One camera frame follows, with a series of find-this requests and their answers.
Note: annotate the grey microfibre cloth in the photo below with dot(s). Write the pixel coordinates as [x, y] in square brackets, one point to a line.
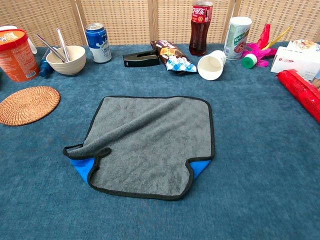
[150, 140]

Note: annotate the black stapler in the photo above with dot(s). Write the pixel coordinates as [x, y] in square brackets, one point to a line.
[140, 61]

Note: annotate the brown snack bag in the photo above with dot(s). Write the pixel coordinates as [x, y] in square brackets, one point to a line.
[172, 56]

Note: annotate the white paper cup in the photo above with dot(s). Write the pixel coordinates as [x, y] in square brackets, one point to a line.
[210, 67]

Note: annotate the cola bottle red cap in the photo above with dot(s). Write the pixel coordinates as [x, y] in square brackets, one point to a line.
[200, 37]

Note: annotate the blue and white drink can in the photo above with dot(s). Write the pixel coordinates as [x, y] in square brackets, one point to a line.
[100, 47]

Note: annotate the blue table cloth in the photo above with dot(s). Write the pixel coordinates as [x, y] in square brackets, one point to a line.
[160, 220]

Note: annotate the beige ribbed bowl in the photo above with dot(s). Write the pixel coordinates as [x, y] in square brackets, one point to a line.
[71, 65]

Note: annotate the rattan folding screen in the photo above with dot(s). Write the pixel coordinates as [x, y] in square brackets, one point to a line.
[125, 20]

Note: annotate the pink feather shuttlecock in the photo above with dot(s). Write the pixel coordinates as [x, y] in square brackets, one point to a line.
[250, 61]

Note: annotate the green and white porridge can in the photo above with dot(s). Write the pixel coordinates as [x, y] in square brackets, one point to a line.
[236, 37]

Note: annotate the metal spoon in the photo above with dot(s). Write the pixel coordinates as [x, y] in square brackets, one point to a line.
[62, 42]
[47, 44]

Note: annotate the small blue bottle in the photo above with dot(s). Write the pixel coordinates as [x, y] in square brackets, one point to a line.
[45, 68]

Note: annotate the round woven rattan coaster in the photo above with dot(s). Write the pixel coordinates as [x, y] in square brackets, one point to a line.
[27, 105]

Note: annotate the white tissue box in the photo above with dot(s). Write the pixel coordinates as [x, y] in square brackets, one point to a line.
[292, 62]

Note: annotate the red biscuit pack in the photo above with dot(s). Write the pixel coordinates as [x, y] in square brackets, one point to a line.
[302, 92]

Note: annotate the orange instant noodle tub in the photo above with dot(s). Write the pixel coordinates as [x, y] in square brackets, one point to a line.
[17, 57]

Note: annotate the white snack bag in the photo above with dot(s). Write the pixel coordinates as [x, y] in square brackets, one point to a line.
[302, 44]

